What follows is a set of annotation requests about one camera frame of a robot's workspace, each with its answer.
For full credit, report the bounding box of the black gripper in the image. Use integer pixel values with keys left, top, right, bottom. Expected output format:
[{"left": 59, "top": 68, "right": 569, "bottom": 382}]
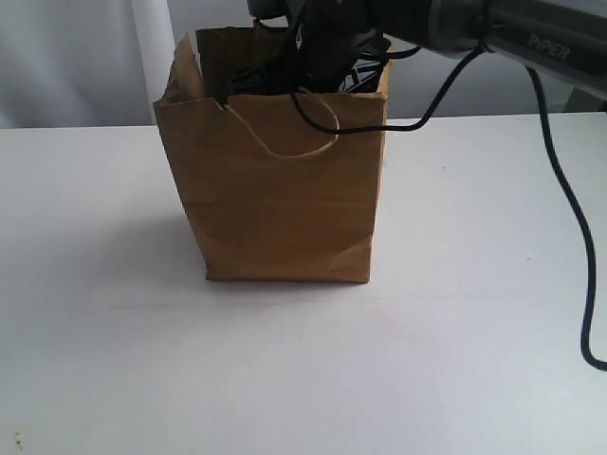
[{"left": 230, "top": 1, "right": 387, "bottom": 95}]

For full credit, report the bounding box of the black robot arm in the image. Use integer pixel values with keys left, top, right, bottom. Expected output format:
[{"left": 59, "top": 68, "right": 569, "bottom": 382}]
[{"left": 248, "top": 0, "right": 606, "bottom": 98}]

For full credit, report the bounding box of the brown paper bag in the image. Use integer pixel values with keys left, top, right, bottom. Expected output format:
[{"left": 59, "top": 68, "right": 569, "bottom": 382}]
[{"left": 155, "top": 27, "right": 391, "bottom": 283}]

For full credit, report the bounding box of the black cable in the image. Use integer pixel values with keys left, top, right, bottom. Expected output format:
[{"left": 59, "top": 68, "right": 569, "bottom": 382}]
[{"left": 289, "top": 45, "right": 607, "bottom": 371}]

